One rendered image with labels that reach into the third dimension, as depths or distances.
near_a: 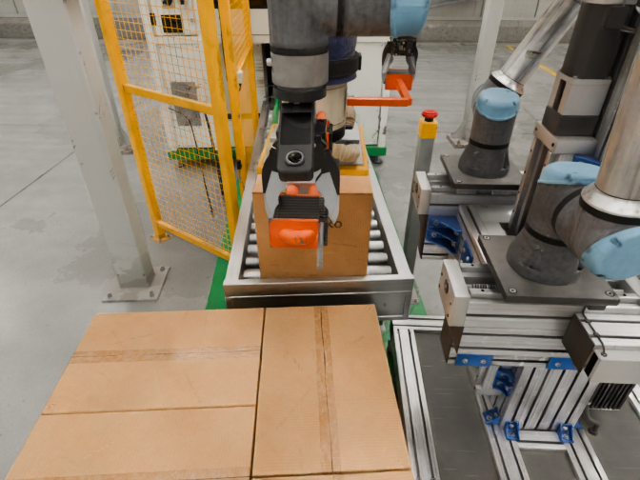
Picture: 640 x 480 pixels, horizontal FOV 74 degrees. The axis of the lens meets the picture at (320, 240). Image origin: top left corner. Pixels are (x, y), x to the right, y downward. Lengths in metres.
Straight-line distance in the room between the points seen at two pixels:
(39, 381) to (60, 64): 1.38
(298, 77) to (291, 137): 0.07
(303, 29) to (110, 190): 1.87
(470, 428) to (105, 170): 1.91
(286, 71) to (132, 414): 1.06
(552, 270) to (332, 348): 0.73
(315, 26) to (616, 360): 0.82
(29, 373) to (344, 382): 1.58
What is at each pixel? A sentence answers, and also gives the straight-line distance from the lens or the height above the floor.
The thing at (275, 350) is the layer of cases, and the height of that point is 0.54.
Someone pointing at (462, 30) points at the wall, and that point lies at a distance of 10.33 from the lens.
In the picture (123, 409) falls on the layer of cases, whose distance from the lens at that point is 1.40.
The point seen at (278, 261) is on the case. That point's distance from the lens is 1.57.
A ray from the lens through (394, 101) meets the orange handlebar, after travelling 1.26.
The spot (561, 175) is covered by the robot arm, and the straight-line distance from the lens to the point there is 0.91.
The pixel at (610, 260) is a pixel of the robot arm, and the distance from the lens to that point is 0.82.
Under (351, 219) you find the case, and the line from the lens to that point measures 1.46.
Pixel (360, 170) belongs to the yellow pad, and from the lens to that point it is 1.11.
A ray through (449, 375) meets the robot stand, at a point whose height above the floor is 0.21.
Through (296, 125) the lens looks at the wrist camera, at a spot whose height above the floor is 1.42.
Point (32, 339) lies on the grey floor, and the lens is 2.61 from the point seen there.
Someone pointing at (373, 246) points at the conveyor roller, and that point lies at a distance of 1.87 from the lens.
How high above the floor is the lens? 1.61
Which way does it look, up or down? 34 degrees down
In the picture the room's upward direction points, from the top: straight up
